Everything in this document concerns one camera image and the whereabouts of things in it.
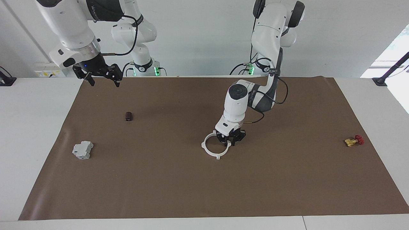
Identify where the white half pipe clamp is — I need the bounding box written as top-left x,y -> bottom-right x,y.
218,130 -> 232,160
201,130 -> 221,160

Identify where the brown table mat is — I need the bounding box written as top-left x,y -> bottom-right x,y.
18,76 -> 409,221

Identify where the white circuit breaker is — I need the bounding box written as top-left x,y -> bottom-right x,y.
72,141 -> 94,160

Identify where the red and yellow valve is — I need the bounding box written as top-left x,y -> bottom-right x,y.
344,134 -> 365,148

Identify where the white wall socket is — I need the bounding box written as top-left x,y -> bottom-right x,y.
34,62 -> 66,78

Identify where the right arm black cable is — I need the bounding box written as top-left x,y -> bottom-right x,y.
102,14 -> 143,57

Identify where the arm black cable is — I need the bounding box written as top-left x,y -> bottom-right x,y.
244,0 -> 289,124
102,14 -> 143,57

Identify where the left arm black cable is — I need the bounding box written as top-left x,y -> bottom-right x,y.
244,0 -> 289,124

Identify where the black camera stand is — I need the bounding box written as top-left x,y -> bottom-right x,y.
372,51 -> 409,87
0,66 -> 17,87

